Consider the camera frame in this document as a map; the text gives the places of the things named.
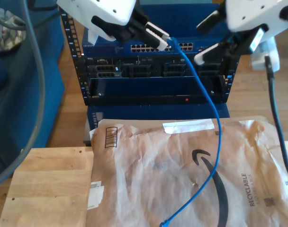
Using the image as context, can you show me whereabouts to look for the black rack shelf blue panel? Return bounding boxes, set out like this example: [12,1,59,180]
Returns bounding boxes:
[87,77,230,106]

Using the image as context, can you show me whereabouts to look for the brown packing paper envelope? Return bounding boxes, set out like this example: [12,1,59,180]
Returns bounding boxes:
[86,115,288,227]

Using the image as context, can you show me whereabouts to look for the camouflage cloth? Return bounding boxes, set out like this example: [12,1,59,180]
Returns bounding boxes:
[0,7,27,53]

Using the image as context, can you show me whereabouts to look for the black camera cable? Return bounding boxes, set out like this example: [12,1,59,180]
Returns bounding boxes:
[264,55,288,186]

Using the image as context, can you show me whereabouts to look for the blue sofa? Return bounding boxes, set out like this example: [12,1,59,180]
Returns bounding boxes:
[0,0,65,177]

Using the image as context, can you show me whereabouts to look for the blue network switch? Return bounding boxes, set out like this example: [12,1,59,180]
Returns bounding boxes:
[81,4,233,57]

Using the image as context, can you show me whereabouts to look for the black perforated rack frame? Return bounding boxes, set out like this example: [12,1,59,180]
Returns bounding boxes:
[58,9,241,106]

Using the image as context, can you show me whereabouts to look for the grey rack base plate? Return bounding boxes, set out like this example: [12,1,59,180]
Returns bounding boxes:
[83,119,95,146]

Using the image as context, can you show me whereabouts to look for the blue vented rack unit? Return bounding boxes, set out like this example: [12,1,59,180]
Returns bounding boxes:
[87,104,231,121]

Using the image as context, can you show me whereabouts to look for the black rack server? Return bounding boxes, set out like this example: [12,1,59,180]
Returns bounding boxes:
[83,55,239,79]

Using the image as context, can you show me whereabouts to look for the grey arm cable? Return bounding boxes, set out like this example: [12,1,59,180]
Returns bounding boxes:
[0,0,46,190]

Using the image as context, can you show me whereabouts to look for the blue network cable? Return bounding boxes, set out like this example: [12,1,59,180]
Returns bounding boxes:
[159,35,223,227]

